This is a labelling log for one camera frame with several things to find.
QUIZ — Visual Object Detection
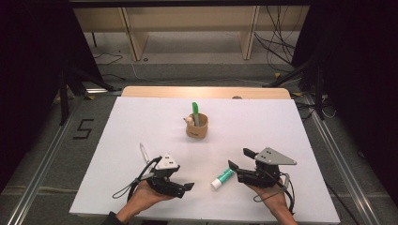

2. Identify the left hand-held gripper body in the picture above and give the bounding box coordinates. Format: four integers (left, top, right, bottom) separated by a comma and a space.
146, 153, 186, 199

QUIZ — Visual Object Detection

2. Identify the right hand-held gripper cable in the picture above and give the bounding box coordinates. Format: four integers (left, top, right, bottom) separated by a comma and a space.
253, 172, 297, 217

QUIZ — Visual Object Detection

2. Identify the tan pen holder cup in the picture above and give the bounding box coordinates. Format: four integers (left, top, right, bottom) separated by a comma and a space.
183, 112, 209, 140

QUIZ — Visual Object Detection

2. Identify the green highlighter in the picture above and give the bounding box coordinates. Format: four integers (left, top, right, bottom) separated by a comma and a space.
191, 101, 201, 128

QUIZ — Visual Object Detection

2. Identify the person's left hand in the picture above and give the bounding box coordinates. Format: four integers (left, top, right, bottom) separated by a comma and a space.
126, 180, 175, 217

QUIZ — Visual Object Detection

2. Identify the black floor cable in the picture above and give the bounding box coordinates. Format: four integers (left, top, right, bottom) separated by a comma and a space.
323, 179, 356, 221
101, 73, 126, 83
93, 52, 124, 66

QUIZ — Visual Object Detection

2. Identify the person's right hand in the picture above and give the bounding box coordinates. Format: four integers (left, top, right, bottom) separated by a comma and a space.
245, 177, 290, 217

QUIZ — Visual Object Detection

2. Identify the clear pen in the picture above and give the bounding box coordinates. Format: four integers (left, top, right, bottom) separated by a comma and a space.
139, 142, 151, 165

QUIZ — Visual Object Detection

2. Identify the wooden table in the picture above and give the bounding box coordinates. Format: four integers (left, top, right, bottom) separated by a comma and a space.
120, 85, 292, 101

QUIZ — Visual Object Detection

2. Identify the dark curtain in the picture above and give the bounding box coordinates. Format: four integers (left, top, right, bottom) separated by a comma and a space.
0, 0, 104, 195
292, 0, 398, 201

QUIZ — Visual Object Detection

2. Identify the left hand-held gripper cable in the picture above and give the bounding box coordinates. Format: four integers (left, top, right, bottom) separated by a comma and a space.
112, 156, 163, 203

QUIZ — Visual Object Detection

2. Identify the black metal frame bar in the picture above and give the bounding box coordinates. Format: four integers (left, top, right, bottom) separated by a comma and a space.
67, 0, 314, 8

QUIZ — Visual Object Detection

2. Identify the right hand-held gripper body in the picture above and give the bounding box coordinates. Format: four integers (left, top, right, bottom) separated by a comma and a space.
237, 146, 299, 189

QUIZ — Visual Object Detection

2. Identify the white board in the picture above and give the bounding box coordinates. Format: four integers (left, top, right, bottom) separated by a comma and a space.
69, 96, 342, 224

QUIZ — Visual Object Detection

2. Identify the hand-held gripper cable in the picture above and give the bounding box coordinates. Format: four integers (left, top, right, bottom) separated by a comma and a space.
112, 156, 163, 203
253, 172, 297, 217

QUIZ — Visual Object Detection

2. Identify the white green glue stick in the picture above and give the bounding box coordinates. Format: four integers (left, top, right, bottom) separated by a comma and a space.
210, 167, 236, 190

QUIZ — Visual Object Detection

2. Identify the black metal stand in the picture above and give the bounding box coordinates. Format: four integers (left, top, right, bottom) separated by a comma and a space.
58, 66, 117, 127
262, 52, 327, 121

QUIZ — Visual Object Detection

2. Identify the tangle of black cables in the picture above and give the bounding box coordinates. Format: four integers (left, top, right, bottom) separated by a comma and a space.
253, 5, 303, 73

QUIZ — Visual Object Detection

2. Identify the aluminium floor rail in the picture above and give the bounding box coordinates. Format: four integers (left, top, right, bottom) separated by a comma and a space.
302, 93, 381, 225
5, 99, 79, 225

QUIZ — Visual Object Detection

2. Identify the wooden shelf unit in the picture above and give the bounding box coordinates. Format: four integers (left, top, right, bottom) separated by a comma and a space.
72, 6, 311, 62

